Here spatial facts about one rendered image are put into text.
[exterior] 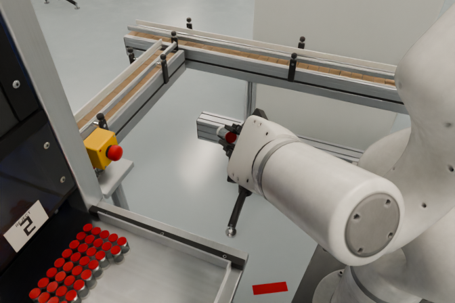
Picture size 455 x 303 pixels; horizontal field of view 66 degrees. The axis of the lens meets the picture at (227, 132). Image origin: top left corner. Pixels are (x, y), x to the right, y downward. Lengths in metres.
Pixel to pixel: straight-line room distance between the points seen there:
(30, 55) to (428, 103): 0.59
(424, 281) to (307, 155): 0.22
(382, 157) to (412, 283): 0.16
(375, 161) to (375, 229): 0.20
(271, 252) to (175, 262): 1.08
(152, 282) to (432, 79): 0.67
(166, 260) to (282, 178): 0.51
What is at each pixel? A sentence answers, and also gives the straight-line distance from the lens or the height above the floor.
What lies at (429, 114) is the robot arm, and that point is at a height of 1.42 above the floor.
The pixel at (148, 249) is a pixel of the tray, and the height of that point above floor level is 0.88.
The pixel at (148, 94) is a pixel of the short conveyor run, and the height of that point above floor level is 0.91.
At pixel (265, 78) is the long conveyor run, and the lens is 1.36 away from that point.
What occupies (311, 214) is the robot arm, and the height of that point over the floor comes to 1.34.
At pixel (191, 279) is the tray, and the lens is 0.81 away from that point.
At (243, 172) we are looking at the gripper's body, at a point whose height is 1.25.
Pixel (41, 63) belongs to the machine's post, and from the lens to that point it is 0.71.
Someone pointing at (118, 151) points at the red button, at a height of 1.00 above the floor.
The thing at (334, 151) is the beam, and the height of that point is 0.55.
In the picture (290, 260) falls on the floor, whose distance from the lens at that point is 1.85.
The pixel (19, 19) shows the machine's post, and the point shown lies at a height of 1.37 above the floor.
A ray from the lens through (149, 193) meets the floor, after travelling 2.10.
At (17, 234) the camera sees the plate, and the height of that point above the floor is 1.03.
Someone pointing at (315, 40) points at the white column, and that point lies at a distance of 1.93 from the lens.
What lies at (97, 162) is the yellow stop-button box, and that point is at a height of 0.98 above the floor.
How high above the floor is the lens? 1.61
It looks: 42 degrees down
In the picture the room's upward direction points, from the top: straight up
